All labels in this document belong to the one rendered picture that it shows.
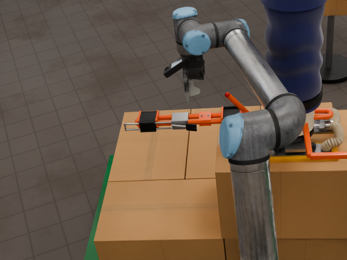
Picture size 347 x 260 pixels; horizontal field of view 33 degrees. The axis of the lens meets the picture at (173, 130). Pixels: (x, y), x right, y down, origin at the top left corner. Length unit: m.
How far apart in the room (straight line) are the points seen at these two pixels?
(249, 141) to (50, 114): 3.16
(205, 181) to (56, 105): 2.04
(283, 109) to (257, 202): 0.26
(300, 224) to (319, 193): 0.19
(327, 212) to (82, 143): 2.16
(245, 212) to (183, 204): 1.20
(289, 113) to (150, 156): 1.59
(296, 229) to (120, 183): 0.93
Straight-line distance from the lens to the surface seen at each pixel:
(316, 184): 2.43
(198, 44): 2.04
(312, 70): 2.24
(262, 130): 1.58
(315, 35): 2.16
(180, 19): 2.14
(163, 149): 3.15
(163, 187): 2.93
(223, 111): 2.45
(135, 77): 4.81
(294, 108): 1.65
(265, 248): 1.69
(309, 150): 2.25
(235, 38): 2.01
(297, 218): 2.56
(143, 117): 2.46
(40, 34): 5.79
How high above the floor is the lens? 2.54
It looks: 38 degrees down
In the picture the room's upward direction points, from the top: 8 degrees counter-clockwise
